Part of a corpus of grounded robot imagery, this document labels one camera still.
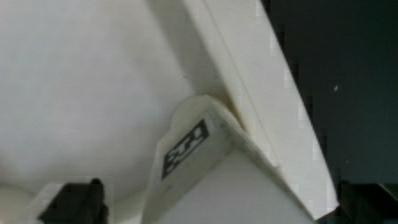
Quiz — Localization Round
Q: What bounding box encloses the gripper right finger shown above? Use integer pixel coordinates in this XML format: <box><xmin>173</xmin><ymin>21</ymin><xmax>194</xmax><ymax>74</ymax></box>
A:
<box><xmin>322</xmin><ymin>182</ymin><xmax>398</xmax><ymax>224</ymax></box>

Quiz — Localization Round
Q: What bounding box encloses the white right obstacle bar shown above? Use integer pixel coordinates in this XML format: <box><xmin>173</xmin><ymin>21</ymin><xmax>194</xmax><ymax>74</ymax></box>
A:
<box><xmin>183</xmin><ymin>0</ymin><xmax>338</xmax><ymax>218</ymax></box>

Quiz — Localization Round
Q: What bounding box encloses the white table leg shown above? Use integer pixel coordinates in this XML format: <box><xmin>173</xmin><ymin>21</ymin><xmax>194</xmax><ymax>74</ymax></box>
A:
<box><xmin>142</xmin><ymin>95</ymin><xmax>315</xmax><ymax>224</ymax></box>

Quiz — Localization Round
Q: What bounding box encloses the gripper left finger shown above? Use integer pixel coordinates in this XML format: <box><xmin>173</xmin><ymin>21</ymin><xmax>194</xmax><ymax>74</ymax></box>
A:
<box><xmin>38</xmin><ymin>178</ymin><xmax>109</xmax><ymax>224</ymax></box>

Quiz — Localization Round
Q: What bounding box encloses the white square tabletop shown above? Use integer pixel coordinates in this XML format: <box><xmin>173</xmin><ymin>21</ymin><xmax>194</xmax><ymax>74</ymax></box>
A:
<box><xmin>0</xmin><ymin>0</ymin><xmax>231</xmax><ymax>224</ymax></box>

